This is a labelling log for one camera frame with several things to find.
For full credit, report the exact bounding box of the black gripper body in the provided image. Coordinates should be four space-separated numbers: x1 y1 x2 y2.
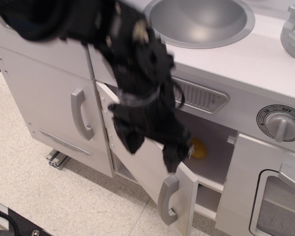
108 93 191 147

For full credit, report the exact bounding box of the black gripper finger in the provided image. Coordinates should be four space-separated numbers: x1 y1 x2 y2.
114 122 145 154
163 145 190 173

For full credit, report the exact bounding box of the white cabinet door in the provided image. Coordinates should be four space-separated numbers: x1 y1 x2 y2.
96 82 198 236

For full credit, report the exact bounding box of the grey cabinet door handle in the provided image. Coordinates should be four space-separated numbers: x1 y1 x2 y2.
157 175 179 226

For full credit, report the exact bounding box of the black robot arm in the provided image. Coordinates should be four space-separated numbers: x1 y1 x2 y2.
0 0 192 173

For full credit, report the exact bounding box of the yellow toy lemon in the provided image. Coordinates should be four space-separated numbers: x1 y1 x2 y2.
191 138 207 159

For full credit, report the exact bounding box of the grey vent grille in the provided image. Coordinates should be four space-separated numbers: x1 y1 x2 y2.
172 77 230 114

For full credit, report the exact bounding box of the white fridge door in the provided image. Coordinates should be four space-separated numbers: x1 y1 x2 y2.
0 47 114 177

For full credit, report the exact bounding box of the grey fridge emblem badge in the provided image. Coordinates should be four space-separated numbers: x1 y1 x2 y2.
38 129 92 156

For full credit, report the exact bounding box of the silver sink bowl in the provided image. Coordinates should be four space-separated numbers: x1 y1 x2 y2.
144 0 255 49

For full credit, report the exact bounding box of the white toy kitchen unit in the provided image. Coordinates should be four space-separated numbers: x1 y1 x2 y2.
0 0 295 236

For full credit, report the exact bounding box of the grey timer knob dial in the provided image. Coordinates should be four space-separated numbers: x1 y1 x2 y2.
257 105 295 143

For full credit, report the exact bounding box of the white oven door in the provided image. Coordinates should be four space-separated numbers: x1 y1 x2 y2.
249 170 295 236

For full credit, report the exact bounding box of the grey faucet stove fixture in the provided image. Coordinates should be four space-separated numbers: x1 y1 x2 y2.
280 4 295 59

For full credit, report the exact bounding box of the grey fridge door handle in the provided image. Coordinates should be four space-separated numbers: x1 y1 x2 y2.
70 88 94 141

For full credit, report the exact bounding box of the aluminium extrusion rail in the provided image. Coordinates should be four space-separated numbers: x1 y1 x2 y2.
46 149 70 170

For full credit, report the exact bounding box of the grey oven door handle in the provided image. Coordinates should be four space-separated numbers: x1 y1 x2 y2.
278 163 295 189

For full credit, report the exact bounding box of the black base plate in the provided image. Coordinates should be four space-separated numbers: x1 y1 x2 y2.
8 208 51 236

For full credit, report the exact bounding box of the black cable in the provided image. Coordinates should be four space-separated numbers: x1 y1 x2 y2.
0 210 20 236

